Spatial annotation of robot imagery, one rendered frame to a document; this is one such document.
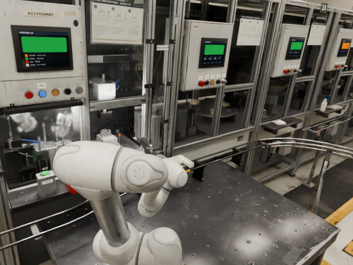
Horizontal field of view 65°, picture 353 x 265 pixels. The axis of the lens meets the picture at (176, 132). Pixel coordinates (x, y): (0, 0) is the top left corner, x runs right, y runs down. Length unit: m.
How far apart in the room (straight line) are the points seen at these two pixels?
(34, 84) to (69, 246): 0.84
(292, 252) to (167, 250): 0.79
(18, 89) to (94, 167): 0.80
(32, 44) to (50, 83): 0.20
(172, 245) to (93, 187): 0.55
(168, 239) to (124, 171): 0.59
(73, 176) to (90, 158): 0.07
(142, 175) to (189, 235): 1.00
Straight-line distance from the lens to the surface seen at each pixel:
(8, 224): 1.82
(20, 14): 1.45
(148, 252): 1.27
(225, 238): 1.71
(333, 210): 3.57
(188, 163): 1.96
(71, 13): 1.51
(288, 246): 1.79
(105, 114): 1.89
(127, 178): 0.73
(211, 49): 2.01
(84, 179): 0.80
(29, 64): 1.45
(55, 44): 1.47
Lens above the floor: 1.82
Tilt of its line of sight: 23 degrees down
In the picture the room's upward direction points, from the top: 5 degrees clockwise
